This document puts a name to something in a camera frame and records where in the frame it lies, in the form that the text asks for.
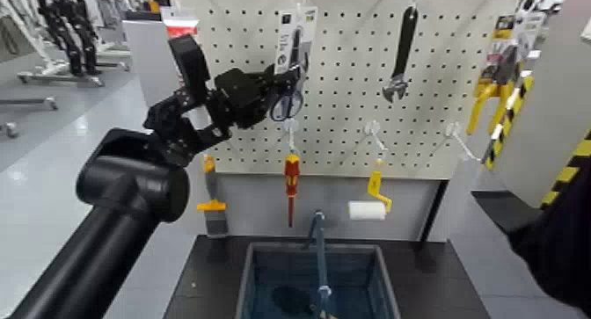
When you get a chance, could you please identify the grey panel with hazard tape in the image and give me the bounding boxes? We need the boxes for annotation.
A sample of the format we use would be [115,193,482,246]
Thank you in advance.
[479,0,591,209]

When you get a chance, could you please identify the black adjustable wrench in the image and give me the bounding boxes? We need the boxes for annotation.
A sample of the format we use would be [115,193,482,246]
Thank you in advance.
[381,5,420,104]

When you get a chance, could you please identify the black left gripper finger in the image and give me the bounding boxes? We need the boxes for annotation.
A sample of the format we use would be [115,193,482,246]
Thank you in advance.
[272,84,303,111]
[264,63,303,85]

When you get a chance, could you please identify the white robot on stand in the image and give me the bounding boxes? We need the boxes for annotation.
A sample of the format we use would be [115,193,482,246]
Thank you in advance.
[0,0,70,77]

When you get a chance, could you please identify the grey backing board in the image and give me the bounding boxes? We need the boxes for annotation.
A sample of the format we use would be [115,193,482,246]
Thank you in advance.
[216,172,442,243]

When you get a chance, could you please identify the orange and grey scraper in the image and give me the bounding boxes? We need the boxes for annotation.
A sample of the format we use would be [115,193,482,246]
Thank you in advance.
[195,154,230,236]

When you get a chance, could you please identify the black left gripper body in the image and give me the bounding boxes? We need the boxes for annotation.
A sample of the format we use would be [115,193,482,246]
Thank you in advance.
[213,67,278,130]

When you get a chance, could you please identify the white pegboard hook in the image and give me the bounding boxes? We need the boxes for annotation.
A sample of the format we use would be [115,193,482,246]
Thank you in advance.
[282,118,300,154]
[363,120,387,152]
[444,122,481,163]

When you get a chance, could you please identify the grey partition panel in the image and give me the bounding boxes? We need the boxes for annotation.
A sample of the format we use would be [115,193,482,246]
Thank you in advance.
[121,19,208,236]

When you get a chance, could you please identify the yellow pliers in package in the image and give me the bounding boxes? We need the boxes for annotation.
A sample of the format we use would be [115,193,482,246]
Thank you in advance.
[465,13,532,136]

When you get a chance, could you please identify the white pegboard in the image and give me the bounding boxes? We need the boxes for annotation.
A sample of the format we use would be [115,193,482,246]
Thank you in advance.
[177,0,521,181]

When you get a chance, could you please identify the blue scissors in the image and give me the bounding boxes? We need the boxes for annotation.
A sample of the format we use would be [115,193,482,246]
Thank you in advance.
[269,5,319,123]

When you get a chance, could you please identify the red and white tube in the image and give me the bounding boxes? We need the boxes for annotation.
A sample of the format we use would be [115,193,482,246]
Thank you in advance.
[161,7,200,40]

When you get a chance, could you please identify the red yellow screwdriver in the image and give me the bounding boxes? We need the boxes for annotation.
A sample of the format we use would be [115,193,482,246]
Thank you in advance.
[283,153,301,228]

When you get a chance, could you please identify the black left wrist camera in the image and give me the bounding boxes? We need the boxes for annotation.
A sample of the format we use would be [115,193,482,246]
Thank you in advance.
[168,34,212,105]

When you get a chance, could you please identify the blue crate with handle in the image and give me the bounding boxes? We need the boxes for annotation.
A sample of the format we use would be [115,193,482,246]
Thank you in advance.
[235,209,402,319]

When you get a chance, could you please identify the black robot on stand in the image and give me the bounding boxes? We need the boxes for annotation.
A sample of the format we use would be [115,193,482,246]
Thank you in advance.
[32,0,105,88]

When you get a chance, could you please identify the yellow handled paint roller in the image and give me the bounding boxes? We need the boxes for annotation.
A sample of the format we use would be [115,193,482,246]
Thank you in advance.
[347,170,394,221]

